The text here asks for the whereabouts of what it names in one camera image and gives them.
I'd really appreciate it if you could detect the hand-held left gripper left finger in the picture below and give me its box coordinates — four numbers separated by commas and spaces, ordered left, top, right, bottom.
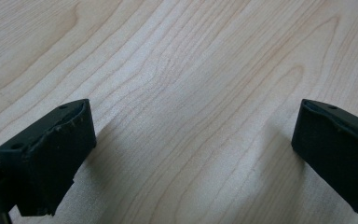
0, 98, 98, 217

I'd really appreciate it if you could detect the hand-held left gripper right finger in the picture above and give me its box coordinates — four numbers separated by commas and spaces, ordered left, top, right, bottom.
291, 98, 358, 217

